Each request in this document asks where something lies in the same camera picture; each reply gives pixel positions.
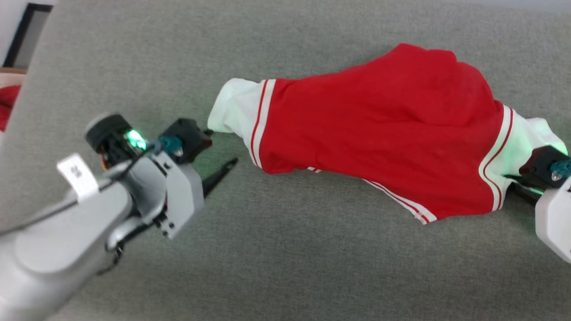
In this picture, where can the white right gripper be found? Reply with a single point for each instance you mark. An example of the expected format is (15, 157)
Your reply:
(555, 218)

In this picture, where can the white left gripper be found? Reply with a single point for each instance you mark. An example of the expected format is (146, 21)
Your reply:
(185, 196)

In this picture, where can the red and white shirt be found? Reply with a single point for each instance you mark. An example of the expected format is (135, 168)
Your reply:
(392, 133)

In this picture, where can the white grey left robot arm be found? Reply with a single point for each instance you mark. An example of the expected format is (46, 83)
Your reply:
(53, 245)

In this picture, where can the white paper label tag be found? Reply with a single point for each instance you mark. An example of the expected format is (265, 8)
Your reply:
(78, 176)

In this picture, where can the red garment in basket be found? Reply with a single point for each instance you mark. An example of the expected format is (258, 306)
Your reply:
(8, 104)

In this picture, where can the white laundry basket brown rim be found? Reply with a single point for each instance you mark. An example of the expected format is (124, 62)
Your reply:
(11, 76)

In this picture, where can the black framed panel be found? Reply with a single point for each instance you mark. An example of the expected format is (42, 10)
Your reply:
(13, 40)

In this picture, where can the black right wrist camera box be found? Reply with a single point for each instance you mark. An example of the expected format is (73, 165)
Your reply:
(542, 162)

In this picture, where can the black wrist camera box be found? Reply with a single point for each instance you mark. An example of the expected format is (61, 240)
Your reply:
(187, 133)
(542, 162)

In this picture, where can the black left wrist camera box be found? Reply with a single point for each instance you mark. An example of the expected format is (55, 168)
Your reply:
(187, 133)

